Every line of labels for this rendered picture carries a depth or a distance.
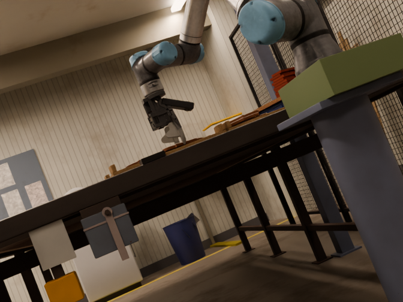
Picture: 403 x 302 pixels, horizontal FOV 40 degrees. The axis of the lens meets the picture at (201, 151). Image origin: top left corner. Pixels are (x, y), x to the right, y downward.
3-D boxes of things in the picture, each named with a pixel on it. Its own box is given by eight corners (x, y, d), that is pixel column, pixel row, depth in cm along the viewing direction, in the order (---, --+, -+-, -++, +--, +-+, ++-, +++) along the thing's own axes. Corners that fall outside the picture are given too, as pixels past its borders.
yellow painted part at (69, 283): (84, 298, 158) (54, 220, 159) (53, 311, 156) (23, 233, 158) (85, 295, 166) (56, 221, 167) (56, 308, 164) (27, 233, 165)
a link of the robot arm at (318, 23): (337, 27, 160) (318, -16, 161) (309, 30, 151) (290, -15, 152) (306, 46, 169) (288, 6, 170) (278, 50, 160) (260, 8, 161)
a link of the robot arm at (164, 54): (181, 37, 189) (163, 51, 198) (156, 40, 182) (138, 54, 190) (189, 59, 189) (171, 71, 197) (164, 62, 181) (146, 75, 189)
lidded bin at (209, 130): (240, 136, 791) (232, 118, 792) (250, 130, 752) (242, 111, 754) (209, 148, 775) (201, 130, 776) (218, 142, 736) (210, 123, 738)
